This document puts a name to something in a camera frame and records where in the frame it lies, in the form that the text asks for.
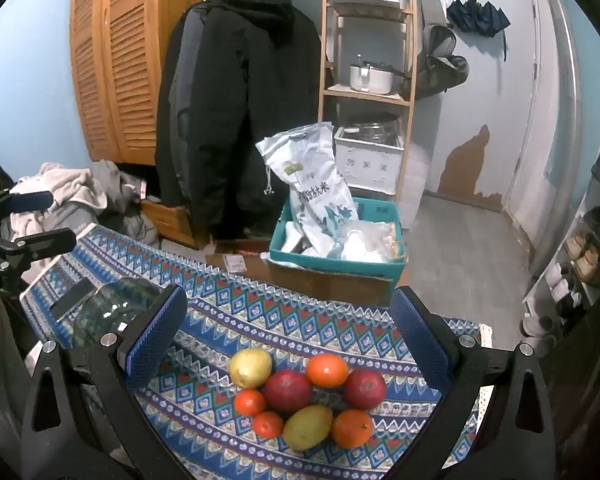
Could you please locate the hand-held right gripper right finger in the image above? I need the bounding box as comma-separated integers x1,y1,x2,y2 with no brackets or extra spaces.
390,285,563,480

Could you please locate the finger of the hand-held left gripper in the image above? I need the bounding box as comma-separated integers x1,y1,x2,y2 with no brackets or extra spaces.
0,227,77,267
0,189,56,222

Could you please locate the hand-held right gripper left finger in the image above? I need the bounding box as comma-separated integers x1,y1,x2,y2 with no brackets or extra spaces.
20,284,201,480

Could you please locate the clear glass leaf plate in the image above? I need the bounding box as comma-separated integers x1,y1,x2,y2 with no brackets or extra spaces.
47,276,163,348

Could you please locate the large orange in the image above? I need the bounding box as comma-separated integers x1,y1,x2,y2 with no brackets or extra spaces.
306,353,350,388
331,409,376,450

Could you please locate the small orange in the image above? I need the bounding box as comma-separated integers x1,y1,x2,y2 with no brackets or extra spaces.
234,389,267,417
252,411,285,438

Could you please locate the yellow mango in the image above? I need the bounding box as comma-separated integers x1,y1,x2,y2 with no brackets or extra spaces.
283,405,335,452

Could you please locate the pale pink cloth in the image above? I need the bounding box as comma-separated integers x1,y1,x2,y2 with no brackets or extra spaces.
10,162,111,241

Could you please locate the grey garment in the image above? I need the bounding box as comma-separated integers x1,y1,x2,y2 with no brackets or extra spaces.
55,160,156,247

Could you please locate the cardboard box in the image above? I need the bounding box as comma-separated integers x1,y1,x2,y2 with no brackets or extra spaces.
205,252,398,308

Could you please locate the white slipper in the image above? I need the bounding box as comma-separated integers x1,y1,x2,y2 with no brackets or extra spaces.
519,312,556,339

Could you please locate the clear plastic bag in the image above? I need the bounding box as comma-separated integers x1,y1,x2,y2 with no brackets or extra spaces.
330,220,402,264

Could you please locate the wooden drawer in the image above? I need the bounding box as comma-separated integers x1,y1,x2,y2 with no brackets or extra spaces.
140,200,207,251

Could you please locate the teal box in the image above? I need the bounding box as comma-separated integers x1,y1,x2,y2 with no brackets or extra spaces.
269,197,410,286

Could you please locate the blue patterned tablecloth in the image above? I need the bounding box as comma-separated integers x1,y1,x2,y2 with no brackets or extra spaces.
20,225,493,480

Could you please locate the dark red apple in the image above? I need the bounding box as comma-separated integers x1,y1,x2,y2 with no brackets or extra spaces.
265,370,314,413

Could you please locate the white shoe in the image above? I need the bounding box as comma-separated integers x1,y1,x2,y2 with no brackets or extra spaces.
545,265,582,307

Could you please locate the wooden louvered wardrobe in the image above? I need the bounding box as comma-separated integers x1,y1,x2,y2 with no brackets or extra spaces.
69,0,206,166

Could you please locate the brown shoe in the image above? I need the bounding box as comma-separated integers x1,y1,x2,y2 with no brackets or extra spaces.
565,232,598,260
574,247,600,287

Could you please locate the white plastic basket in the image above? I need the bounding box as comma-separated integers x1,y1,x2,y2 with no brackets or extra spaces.
334,127,406,196

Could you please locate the white rice bag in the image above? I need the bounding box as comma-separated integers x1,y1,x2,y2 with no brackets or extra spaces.
256,121,361,256

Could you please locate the white shoe rack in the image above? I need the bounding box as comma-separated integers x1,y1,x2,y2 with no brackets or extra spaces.
520,130,600,341

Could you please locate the black hanging jacket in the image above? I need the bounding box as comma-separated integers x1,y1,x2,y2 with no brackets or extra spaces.
155,0,323,243

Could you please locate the steel pot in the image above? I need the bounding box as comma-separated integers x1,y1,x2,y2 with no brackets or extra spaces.
347,112,401,143

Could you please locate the white door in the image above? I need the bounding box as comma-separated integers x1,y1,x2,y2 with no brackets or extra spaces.
500,0,583,241

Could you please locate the white cooking pot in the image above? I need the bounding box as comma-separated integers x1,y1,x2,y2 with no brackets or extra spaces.
349,62,396,95

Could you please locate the grey hanging bag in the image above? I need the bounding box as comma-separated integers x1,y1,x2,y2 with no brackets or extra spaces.
420,24,470,98

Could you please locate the wooden shelf rack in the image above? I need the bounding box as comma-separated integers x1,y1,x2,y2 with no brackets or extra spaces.
319,0,421,201

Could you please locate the dark blue umbrella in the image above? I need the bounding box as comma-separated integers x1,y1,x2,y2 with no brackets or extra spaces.
446,0,511,41

